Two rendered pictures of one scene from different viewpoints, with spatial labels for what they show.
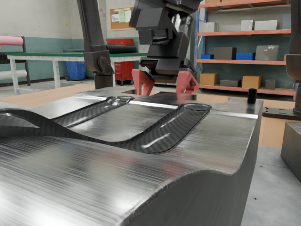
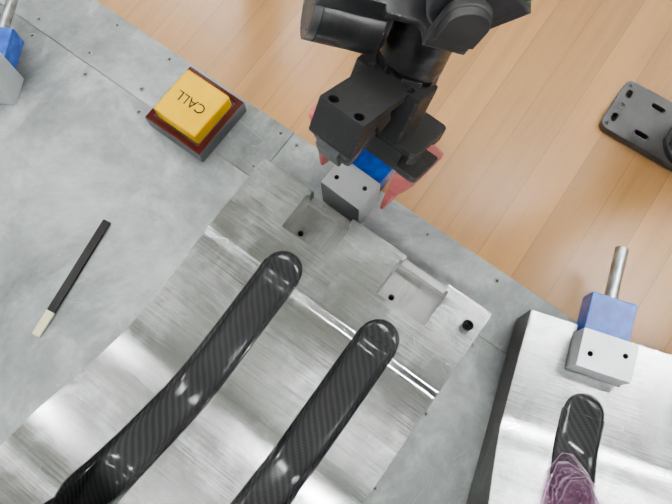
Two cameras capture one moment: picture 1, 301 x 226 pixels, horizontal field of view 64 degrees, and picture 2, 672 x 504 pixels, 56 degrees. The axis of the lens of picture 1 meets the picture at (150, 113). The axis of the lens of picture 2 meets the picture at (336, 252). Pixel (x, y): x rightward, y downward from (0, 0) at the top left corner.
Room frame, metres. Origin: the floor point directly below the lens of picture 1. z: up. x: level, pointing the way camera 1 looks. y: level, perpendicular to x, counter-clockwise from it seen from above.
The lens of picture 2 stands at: (0.20, -0.04, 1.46)
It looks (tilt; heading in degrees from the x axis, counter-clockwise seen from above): 74 degrees down; 11
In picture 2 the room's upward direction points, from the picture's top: 3 degrees counter-clockwise
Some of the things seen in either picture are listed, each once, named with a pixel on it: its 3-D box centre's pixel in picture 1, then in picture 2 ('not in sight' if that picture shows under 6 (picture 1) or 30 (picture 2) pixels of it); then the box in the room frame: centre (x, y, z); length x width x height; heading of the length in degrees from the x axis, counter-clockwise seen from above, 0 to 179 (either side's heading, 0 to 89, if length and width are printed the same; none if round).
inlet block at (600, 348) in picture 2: not in sight; (607, 310); (0.34, -0.27, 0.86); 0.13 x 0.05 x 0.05; 169
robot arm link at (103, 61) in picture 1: (101, 66); not in sight; (0.81, 0.16, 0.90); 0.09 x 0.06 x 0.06; 38
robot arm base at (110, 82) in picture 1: (104, 85); not in sight; (0.82, 0.16, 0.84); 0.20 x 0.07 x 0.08; 63
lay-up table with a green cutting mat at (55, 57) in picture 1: (77, 75); not in sight; (4.37, 1.32, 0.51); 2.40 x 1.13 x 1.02; 62
